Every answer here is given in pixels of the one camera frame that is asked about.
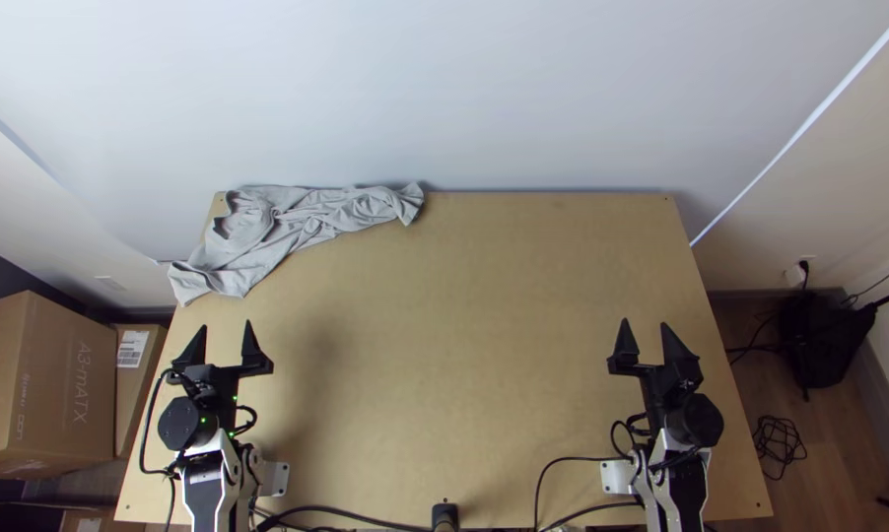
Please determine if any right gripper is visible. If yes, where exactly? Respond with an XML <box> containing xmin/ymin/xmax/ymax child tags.
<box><xmin>606</xmin><ymin>317</ymin><xmax>704</xmax><ymax>433</ymax></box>

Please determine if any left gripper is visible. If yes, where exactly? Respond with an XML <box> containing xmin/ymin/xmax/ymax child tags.
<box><xmin>171</xmin><ymin>318</ymin><xmax>275</xmax><ymax>433</ymax></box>

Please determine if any grey t-shirt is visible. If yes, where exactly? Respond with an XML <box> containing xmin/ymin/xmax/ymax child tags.
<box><xmin>167</xmin><ymin>182</ymin><xmax>425</xmax><ymax>308</ymax></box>

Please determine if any small labelled cardboard box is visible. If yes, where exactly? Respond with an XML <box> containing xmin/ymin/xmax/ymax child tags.
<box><xmin>111</xmin><ymin>323</ymin><xmax>170</xmax><ymax>459</ymax></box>

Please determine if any black bag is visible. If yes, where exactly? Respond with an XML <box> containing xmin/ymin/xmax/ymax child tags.
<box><xmin>777</xmin><ymin>292</ymin><xmax>878</xmax><ymax>390</ymax></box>

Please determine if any large cardboard box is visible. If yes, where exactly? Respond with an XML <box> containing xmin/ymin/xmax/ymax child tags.
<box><xmin>0</xmin><ymin>289</ymin><xmax>118</xmax><ymax>480</ymax></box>

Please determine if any coiled black cable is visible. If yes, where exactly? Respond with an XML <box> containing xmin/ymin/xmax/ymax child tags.
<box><xmin>752</xmin><ymin>415</ymin><xmax>809</xmax><ymax>482</ymax></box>

